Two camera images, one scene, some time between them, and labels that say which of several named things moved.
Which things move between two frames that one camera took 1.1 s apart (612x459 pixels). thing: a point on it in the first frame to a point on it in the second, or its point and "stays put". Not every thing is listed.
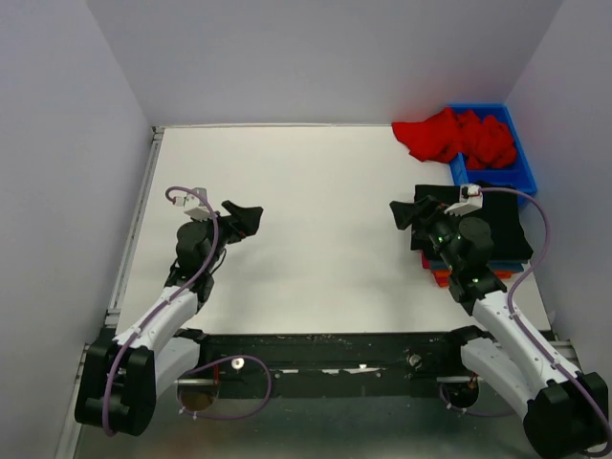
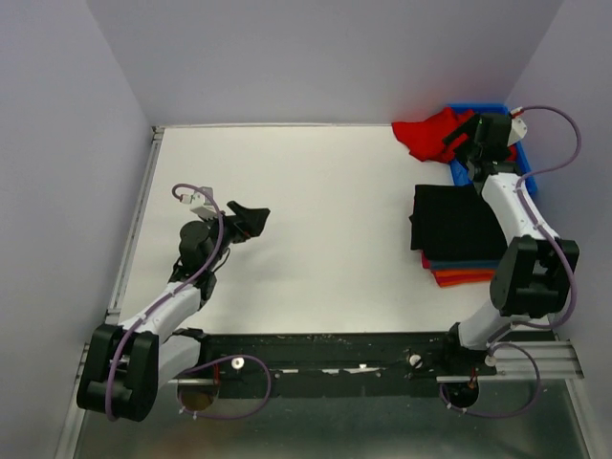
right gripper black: (429, 209) to (469, 127)
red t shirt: (486, 143) stays put
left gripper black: (248, 217) stays put
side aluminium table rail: (113, 315) stays put
